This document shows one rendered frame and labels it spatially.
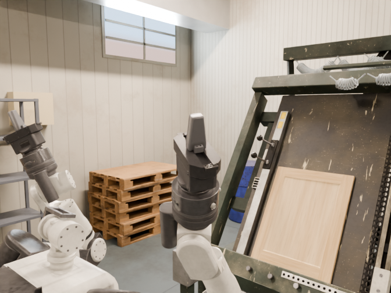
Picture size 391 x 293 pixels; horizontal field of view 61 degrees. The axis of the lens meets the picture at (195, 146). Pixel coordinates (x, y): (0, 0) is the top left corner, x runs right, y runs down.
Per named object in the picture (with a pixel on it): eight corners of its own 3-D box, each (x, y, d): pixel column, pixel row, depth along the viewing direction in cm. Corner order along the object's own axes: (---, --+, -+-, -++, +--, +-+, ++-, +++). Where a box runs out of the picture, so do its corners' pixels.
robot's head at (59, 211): (48, 249, 73) (55, 214, 73) (32, 238, 78) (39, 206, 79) (75, 247, 77) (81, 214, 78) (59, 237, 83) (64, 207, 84)
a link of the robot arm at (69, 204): (57, 170, 106) (76, 201, 113) (29, 182, 105) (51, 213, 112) (57, 180, 101) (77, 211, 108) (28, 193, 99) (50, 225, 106)
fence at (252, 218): (238, 253, 195) (235, 252, 192) (283, 114, 224) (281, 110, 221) (246, 256, 192) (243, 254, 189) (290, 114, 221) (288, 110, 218)
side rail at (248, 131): (210, 244, 215) (201, 240, 208) (260, 100, 249) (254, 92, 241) (217, 247, 212) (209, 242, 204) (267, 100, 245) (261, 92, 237)
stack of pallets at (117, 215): (152, 211, 556) (151, 160, 546) (188, 222, 501) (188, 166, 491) (86, 231, 467) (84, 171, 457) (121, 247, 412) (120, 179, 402)
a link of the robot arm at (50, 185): (61, 154, 109) (77, 185, 111) (29, 168, 107) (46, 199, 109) (55, 158, 98) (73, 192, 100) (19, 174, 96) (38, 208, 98)
